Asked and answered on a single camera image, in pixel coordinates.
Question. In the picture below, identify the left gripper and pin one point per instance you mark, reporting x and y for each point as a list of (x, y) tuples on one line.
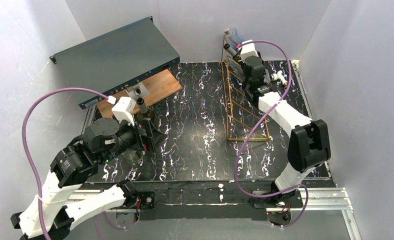
[(144, 134)]

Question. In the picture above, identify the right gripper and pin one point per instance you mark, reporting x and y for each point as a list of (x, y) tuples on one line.
[(242, 74)]

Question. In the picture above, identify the dark brown wine bottle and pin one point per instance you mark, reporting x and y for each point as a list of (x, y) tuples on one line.
[(235, 54)]

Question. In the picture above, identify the blue glass bottle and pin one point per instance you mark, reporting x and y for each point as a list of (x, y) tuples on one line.
[(233, 38)]

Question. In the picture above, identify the clear tall glass bottle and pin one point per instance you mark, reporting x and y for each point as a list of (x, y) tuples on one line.
[(235, 68)]

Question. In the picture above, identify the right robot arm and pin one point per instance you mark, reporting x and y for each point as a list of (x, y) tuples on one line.
[(309, 143)]

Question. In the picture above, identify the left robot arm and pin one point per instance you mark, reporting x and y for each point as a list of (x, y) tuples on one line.
[(50, 215)]

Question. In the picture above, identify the clear round glass bottle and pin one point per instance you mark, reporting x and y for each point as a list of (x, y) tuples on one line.
[(132, 156)]

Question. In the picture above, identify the grey rack server box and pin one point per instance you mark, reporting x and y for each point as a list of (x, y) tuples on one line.
[(117, 59)]

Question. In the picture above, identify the white pipe fitting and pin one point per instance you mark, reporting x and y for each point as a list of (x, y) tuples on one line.
[(279, 76)]

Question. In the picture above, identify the wooden board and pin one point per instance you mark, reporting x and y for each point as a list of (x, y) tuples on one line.
[(158, 86)]

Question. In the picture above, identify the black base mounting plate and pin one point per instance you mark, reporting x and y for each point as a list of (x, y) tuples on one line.
[(197, 199)]

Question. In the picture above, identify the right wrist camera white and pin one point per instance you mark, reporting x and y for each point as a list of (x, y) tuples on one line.
[(247, 49)]

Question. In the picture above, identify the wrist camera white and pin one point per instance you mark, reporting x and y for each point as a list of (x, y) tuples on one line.
[(247, 49), (123, 110)]

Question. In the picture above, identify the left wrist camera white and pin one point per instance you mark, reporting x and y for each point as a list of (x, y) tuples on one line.
[(123, 110)]

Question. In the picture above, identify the metal bracket with knob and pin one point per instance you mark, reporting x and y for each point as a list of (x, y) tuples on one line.
[(137, 91)]

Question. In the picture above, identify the gold wire wine rack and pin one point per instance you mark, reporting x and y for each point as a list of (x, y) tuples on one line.
[(240, 114)]

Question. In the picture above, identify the aluminium frame rail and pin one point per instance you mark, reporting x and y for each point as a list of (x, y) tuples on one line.
[(324, 199)]

